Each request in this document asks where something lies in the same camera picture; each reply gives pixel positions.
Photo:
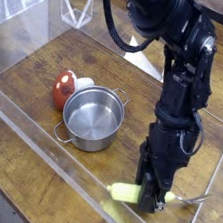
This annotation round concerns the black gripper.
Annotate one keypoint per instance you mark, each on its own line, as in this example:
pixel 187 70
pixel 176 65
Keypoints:
pixel 164 152

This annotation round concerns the green handled metal spoon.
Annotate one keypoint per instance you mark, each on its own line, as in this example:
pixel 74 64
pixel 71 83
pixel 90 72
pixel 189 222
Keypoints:
pixel 128 193

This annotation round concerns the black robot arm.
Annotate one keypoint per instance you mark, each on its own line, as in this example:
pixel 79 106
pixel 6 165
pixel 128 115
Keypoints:
pixel 190 40

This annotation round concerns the stainless steel pot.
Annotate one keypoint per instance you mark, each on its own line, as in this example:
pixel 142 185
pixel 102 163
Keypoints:
pixel 91 118

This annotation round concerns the red toy mushroom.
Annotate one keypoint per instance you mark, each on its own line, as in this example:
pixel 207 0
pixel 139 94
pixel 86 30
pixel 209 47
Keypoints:
pixel 65 85

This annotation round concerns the black bar in background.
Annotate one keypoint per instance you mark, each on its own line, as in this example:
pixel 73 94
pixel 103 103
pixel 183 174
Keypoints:
pixel 216 16

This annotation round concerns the clear acrylic enclosure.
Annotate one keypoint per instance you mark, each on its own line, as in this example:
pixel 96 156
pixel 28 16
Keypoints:
pixel 44 175

